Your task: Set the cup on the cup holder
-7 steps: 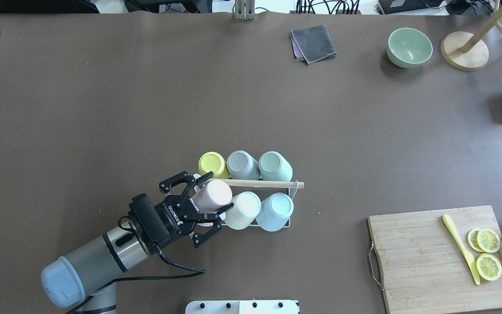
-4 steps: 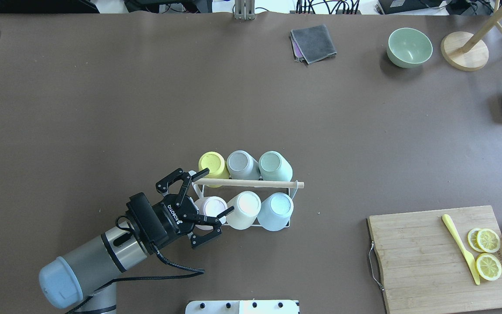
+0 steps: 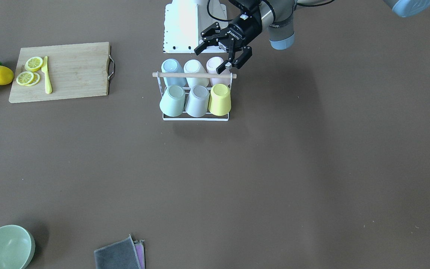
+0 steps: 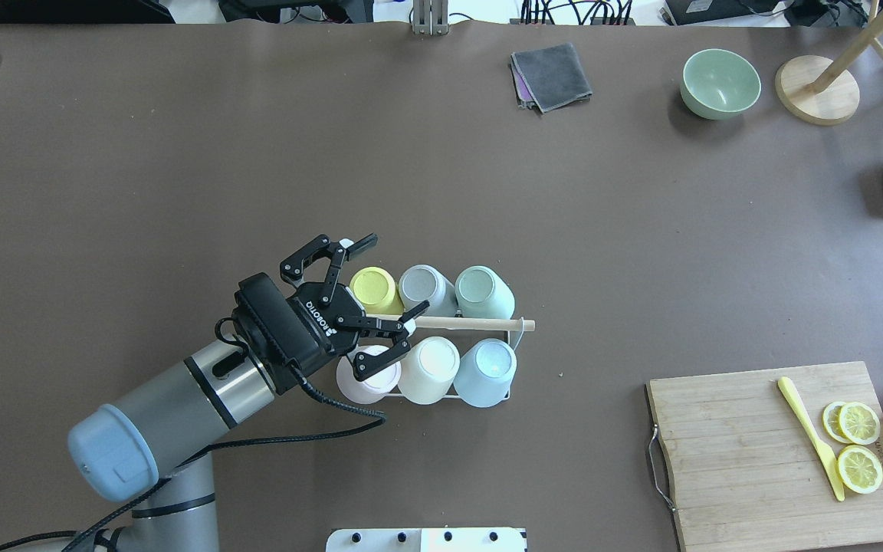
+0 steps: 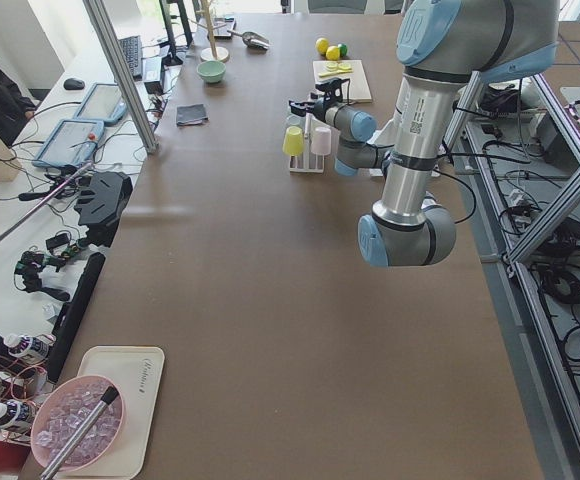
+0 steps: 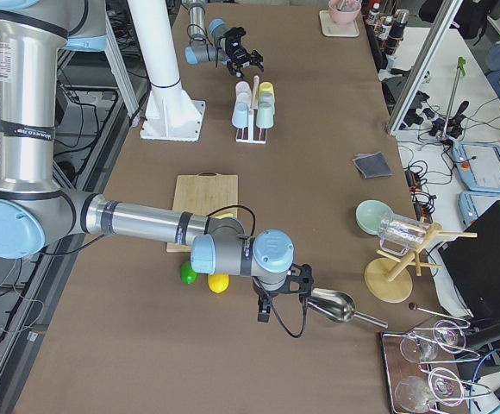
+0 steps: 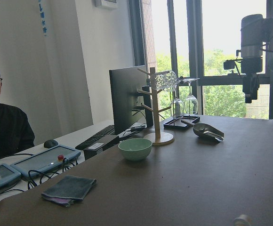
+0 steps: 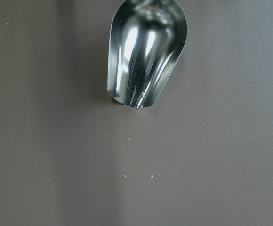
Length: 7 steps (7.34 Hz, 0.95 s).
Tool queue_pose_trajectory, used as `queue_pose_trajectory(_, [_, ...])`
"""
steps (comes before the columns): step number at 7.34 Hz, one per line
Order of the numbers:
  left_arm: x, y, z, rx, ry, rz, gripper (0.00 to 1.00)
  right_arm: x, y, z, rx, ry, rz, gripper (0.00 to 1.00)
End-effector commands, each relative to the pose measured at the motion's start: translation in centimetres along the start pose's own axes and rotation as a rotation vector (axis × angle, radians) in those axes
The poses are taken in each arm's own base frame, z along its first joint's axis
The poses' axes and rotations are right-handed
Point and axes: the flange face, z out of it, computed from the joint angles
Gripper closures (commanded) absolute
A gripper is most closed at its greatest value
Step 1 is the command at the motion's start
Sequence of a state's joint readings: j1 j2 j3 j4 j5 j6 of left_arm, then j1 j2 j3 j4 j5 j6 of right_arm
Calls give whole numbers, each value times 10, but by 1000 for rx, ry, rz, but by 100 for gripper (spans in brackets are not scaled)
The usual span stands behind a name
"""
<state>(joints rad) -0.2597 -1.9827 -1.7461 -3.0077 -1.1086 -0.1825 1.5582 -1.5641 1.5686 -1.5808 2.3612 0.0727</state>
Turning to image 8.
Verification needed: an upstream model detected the metal scoop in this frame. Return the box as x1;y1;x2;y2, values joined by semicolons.
107;0;187;108

